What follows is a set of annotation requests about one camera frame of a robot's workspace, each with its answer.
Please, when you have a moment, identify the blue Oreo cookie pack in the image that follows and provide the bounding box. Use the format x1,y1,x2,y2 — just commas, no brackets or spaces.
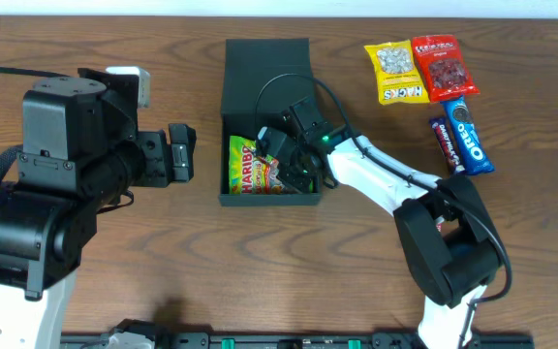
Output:
441,97,495,175

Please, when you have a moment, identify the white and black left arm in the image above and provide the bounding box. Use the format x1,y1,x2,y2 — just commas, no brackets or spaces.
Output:
0,66,196,348

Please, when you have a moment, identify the black open gift box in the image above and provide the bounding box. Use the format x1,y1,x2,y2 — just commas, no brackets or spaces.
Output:
219,38,322,206

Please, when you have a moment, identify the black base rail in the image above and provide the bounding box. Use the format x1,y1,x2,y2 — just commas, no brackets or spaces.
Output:
60,318,536,349

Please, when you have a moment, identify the red candy bag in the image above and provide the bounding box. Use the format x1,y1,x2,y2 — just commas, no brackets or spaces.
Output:
411,34,480,103

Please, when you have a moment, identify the yellow Hacks candy bag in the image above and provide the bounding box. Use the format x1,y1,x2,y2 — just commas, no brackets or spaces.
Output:
364,40,430,106

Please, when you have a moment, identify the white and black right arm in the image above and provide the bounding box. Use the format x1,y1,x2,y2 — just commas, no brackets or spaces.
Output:
256,98,511,348

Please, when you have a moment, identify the purple Dairy Milk chocolate bar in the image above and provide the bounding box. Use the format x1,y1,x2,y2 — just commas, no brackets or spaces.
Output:
428,117,466,175

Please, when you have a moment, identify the Haribo worms gummy bag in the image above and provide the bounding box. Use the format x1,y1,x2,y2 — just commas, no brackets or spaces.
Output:
228,135,315,196

